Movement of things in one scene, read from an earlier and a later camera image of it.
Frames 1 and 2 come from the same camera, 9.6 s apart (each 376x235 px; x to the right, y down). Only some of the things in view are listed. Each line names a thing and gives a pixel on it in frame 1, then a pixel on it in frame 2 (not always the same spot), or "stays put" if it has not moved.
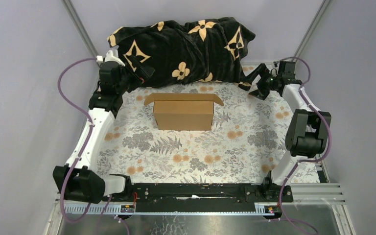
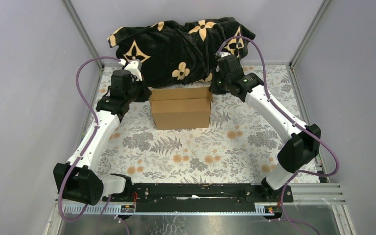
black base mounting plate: (199, 198) stays put
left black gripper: (139, 75) → (146, 92)
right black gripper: (263, 72) → (214, 74)
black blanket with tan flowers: (201, 51) stays put
